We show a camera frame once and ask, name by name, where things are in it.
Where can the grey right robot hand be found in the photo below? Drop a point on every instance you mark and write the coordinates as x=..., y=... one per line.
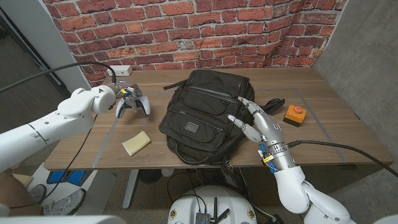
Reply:
x=269, y=129

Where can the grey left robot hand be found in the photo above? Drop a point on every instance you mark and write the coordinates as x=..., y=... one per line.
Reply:
x=129, y=90

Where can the white black game controller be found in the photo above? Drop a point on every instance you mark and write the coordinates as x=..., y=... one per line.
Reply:
x=144, y=107

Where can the black backpack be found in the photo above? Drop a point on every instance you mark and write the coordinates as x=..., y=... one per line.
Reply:
x=202, y=118

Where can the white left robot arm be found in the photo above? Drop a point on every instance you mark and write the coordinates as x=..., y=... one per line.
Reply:
x=56, y=124

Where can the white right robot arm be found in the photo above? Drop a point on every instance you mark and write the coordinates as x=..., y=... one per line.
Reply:
x=292, y=189

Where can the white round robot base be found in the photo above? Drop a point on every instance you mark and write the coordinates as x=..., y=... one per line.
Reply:
x=186, y=208

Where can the orange emergency-stop button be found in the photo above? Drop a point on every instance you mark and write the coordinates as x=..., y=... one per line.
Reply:
x=293, y=115

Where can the yellow sponge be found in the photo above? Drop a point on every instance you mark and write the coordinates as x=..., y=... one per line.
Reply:
x=136, y=143

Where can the white power strip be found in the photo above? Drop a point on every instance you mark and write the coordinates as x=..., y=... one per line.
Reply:
x=119, y=70

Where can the grey table tape marking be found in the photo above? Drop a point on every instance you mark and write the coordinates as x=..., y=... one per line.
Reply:
x=99, y=154

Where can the brick print backdrop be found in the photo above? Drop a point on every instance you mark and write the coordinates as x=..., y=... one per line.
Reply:
x=186, y=31

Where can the black round floor fixture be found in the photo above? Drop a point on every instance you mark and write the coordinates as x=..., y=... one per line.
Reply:
x=150, y=176

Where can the black antenna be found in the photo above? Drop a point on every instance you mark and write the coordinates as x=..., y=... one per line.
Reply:
x=215, y=208
x=224, y=214

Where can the metal table leg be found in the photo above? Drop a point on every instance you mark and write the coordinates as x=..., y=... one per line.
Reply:
x=130, y=186

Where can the blue black floor item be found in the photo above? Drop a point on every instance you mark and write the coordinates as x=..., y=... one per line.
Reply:
x=76, y=177

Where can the small grey computer box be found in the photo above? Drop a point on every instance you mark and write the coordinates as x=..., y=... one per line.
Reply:
x=202, y=218

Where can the grey sneaker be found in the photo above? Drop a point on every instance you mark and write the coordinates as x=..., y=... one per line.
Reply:
x=65, y=203
x=38, y=193

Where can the tan box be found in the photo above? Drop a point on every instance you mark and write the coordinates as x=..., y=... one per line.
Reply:
x=25, y=180

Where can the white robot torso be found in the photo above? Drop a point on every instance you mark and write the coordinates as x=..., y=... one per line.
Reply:
x=62, y=220

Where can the person's leg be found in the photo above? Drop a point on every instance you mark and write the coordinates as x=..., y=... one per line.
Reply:
x=15, y=193

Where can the white wall panel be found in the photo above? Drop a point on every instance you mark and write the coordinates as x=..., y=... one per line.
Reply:
x=31, y=25

